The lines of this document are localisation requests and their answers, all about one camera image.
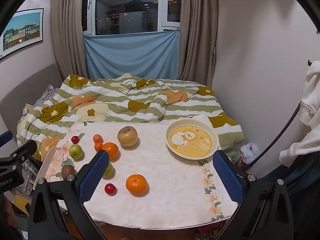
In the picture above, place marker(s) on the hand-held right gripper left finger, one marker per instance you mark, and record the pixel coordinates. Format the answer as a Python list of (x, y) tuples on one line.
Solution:
[(96, 172)]

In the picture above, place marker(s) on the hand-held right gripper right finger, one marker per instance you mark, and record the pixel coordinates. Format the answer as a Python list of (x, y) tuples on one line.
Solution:
[(226, 177)]

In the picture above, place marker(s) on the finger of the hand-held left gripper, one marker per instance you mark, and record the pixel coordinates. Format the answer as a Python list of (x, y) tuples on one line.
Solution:
[(5, 140), (26, 150)]

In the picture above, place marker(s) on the brown kiwi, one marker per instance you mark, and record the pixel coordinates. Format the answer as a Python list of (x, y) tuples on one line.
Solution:
[(68, 172)]

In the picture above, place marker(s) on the green apple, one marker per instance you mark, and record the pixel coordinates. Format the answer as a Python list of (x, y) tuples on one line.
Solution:
[(75, 151)]

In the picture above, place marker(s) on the large orange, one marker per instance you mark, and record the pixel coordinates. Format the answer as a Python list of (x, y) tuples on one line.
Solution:
[(136, 184)]

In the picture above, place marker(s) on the cream cartoon print bowl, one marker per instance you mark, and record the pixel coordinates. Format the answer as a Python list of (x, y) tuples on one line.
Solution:
[(190, 140)]

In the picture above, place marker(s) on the green plum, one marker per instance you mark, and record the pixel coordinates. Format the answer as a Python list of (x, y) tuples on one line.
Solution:
[(110, 170)]

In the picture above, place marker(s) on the green cloth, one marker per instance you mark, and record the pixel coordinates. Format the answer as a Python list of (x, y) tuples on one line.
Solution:
[(232, 153)]

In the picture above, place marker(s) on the white tray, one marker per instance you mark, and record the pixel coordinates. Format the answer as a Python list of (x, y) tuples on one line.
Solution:
[(46, 165)]

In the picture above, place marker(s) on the small tangerine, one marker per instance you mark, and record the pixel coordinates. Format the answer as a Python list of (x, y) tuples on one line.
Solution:
[(98, 146), (98, 138)]

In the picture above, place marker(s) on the white plastic bag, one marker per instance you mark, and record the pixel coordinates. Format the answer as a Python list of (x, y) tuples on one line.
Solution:
[(249, 152)]

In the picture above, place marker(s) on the large yellow-brown apple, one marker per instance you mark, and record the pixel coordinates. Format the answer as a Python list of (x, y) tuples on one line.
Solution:
[(128, 136)]

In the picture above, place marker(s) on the grey padded headboard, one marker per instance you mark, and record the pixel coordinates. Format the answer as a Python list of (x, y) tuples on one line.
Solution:
[(22, 90)]

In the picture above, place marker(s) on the patterned grey pillow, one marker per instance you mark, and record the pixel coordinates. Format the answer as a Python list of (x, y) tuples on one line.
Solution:
[(47, 93)]

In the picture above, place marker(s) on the dark clothing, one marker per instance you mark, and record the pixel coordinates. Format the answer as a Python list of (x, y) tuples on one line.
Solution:
[(305, 175)]

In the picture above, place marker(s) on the green striped floral blanket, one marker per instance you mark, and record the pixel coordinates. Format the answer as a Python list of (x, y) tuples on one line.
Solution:
[(140, 100)]

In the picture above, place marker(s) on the white hoodie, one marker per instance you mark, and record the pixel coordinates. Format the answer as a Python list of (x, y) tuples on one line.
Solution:
[(310, 100)]

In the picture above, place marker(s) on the blue cloth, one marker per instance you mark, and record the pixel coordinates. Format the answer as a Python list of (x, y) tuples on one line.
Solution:
[(130, 55)]

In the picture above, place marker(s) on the beige curtain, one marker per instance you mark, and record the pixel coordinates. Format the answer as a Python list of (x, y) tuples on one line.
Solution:
[(197, 30), (67, 30)]

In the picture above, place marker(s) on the window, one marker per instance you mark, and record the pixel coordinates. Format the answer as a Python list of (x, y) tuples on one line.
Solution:
[(130, 10)]

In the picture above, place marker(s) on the wall poster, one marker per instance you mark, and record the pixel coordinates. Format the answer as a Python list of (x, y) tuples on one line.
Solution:
[(22, 31)]

